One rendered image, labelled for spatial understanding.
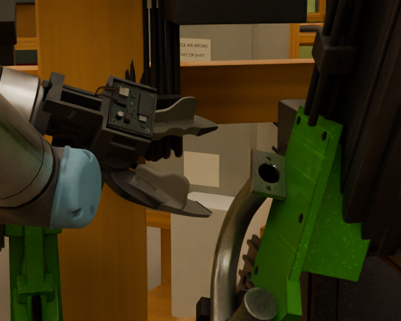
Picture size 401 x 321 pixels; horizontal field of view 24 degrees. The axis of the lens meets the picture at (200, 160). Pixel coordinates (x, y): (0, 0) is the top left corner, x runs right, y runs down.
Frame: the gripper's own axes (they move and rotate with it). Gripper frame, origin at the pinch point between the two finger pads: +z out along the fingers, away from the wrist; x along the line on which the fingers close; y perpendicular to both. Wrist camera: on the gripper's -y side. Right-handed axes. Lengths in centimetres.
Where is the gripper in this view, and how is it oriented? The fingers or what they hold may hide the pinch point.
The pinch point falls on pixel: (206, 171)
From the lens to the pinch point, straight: 102.6
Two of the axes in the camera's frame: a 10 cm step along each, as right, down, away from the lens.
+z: 9.3, 2.6, 2.6
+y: 3.6, -5.1, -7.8
